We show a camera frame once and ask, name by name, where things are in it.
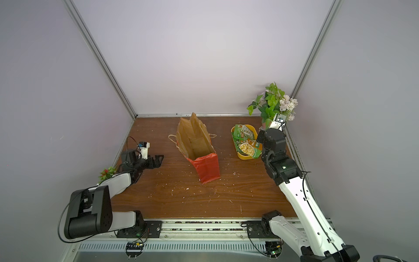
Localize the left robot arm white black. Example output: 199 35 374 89
58 150 164 242

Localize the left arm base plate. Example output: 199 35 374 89
116 221 163 239

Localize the yellow plastic tray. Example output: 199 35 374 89
231 124 263 160

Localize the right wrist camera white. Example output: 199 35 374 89
268 114 287 132

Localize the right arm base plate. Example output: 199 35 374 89
242 221 274 239

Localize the right circuit board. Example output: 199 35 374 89
264 241 283 258

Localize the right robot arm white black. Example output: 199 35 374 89
257 128 360 262

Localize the green plant with white flowers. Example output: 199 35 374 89
247 83 298 129

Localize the red paper bag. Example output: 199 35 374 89
168 113 220 184

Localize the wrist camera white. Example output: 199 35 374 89
137 141 150 159
268 114 287 132

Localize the small red flower pot plant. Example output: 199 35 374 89
99 167 117 184

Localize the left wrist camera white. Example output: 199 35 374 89
137 141 150 159

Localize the left circuit board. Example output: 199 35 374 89
125 241 145 259

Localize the circuit board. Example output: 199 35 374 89
125 241 145 259
264 241 283 258

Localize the aluminium front rail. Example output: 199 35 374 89
70 218 339 242

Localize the green yellow condiment packet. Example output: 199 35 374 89
239 140 263 159

